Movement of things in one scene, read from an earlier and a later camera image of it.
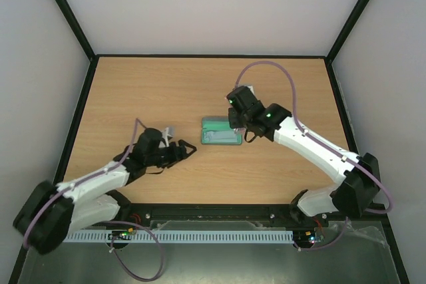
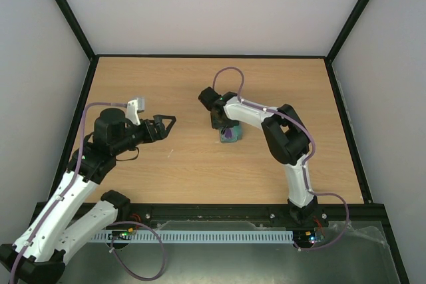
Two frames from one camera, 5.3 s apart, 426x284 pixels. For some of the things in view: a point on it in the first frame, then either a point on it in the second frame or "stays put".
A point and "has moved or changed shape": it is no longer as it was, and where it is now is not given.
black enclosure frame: (90, 71) stays put
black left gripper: (178, 155) → (158, 125)
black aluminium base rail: (251, 217) stays put
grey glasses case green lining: (216, 131) has moved or changed shape
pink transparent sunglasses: (240, 130) → (227, 133)
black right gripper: (233, 119) → (220, 123)
